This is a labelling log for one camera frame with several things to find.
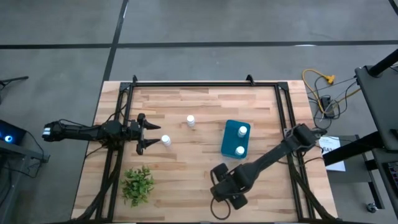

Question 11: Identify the computer case with blue light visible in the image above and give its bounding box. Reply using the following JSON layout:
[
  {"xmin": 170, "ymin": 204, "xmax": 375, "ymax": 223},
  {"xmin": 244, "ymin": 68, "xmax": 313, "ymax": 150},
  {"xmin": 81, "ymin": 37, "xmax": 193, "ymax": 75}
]
[{"xmin": 0, "ymin": 119, "xmax": 27, "ymax": 146}]

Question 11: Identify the black power adapter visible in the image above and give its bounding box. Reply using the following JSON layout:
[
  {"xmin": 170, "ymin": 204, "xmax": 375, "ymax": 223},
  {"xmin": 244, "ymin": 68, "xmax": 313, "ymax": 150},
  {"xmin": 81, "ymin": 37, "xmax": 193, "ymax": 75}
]
[{"xmin": 320, "ymin": 95, "xmax": 336, "ymax": 118}]

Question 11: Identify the yellow extension cable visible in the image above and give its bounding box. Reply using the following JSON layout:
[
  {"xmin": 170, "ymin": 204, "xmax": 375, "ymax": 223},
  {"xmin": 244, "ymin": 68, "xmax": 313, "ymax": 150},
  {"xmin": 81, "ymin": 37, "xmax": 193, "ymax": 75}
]
[{"xmin": 302, "ymin": 68, "xmax": 336, "ymax": 108}]

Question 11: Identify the black tripod leg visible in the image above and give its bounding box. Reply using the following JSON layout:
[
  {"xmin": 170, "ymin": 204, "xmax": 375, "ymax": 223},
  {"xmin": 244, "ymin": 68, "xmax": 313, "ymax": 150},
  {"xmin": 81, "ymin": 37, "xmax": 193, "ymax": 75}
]
[{"xmin": 0, "ymin": 76, "xmax": 29, "ymax": 105}]

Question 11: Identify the green artificial plant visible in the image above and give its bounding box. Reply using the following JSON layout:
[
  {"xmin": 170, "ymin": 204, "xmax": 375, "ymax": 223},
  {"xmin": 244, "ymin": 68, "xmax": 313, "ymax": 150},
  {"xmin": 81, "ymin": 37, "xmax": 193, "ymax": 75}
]
[{"xmin": 119, "ymin": 164, "xmax": 155, "ymax": 208}]

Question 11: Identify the white paper sheet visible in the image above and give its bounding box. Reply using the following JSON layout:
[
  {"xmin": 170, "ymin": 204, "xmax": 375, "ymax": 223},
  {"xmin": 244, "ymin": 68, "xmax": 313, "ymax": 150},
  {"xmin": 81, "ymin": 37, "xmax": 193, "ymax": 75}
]
[{"xmin": 318, "ymin": 136, "xmax": 346, "ymax": 172}]

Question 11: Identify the dark panel with coloured keys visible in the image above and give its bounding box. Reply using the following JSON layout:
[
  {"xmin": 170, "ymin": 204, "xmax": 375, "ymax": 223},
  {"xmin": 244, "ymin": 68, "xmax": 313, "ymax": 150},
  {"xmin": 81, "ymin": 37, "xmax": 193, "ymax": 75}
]
[{"xmin": 385, "ymin": 161, "xmax": 398, "ymax": 187}]

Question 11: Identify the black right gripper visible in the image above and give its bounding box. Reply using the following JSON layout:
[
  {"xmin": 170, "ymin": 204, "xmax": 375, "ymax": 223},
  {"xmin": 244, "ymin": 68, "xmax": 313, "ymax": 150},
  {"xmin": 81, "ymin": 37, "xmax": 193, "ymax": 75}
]
[{"xmin": 211, "ymin": 164, "xmax": 249, "ymax": 210}]

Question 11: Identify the black pole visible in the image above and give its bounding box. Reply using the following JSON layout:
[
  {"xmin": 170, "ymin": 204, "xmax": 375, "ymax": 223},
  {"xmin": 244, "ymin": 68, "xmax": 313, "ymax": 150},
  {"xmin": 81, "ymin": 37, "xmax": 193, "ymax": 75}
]
[{"xmin": 368, "ymin": 48, "xmax": 398, "ymax": 77}]

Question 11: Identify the black cart top panel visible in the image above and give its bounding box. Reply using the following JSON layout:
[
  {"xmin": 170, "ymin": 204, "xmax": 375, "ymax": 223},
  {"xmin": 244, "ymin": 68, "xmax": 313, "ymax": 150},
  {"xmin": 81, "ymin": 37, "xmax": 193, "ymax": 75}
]
[{"xmin": 354, "ymin": 65, "xmax": 398, "ymax": 152}]

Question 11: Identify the teal plastic basket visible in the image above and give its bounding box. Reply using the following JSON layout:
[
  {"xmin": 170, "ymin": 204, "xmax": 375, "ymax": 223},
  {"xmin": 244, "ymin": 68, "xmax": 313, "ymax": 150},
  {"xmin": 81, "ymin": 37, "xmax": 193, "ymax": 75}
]
[{"xmin": 220, "ymin": 119, "xmax": 251, "ymax": 160}]

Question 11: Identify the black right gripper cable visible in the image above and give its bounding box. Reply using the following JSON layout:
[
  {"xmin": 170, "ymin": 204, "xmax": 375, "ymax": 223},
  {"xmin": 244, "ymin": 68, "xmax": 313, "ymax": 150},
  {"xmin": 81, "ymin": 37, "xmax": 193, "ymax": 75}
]
[{"xmin": 210, "ymin": 179, "xmax": 231, "ymax": 220}]

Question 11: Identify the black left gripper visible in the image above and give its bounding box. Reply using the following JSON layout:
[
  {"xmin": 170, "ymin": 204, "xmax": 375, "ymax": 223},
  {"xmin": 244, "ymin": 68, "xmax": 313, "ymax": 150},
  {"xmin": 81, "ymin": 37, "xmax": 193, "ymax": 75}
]
[{"xmin": 126, "ymin": 113, "xmax": 162, "ymax": 156}]

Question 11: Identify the black equipment stand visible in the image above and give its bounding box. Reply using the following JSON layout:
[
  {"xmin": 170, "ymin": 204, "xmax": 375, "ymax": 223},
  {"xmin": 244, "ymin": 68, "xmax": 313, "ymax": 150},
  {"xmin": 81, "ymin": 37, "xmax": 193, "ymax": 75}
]
[{"xmin": 0, "ymin": 139, "xmax": 50, "ymax": 224}]

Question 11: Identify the black aluminium table frame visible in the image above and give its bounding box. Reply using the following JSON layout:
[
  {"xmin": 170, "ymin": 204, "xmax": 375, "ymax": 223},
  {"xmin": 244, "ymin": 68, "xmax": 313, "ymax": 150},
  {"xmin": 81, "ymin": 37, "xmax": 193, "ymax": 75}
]
[{"xmin": 70, "ymin": 74, "xmax": 339, "ymax": 223}]

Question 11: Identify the black cart base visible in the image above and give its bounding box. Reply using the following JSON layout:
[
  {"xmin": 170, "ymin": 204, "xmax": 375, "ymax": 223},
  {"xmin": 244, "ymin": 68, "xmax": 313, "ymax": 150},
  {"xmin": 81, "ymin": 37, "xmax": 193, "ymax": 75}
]
[{"xmin": 322, "ymin": 130, "xmax": 398, "ymax": 218}]

